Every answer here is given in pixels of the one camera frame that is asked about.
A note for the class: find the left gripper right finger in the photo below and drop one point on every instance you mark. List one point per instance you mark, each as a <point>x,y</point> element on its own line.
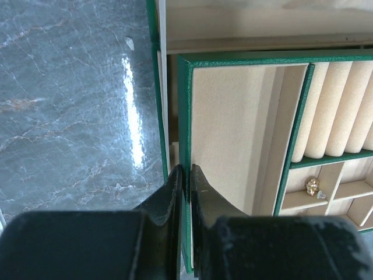
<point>229,244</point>

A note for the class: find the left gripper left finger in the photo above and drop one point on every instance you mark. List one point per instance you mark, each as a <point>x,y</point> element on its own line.
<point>142,243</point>

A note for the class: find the small beige crumb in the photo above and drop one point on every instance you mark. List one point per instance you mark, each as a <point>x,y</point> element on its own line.
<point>312,189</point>

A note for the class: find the green jewelry tray insert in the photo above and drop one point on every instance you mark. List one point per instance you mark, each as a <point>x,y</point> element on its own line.
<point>261,124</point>

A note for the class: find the green jewelry box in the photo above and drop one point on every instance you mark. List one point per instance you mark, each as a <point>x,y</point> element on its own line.
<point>178,27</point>

